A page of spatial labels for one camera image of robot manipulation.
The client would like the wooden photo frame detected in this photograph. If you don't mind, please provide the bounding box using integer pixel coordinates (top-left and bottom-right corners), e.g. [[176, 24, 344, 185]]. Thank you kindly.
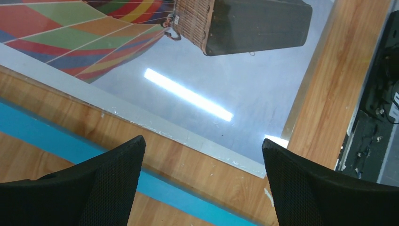
[[0, 97, 259, 226]]

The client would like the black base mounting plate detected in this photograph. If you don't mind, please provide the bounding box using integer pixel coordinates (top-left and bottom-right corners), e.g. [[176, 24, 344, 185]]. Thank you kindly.
[[335, 9, 399, 183]]

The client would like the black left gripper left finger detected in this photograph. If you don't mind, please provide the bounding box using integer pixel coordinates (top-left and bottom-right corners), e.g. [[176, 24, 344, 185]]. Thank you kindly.
[[0, 135, 146, 226]]

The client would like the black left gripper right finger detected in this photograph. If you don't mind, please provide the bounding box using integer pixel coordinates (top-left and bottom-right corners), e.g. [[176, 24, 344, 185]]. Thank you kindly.
[[262, 139, 399, 226]]

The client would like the hot air balloon photo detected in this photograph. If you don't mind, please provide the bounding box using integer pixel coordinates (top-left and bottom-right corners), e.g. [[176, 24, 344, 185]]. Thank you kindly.
[[0, 0, 334, 178]]

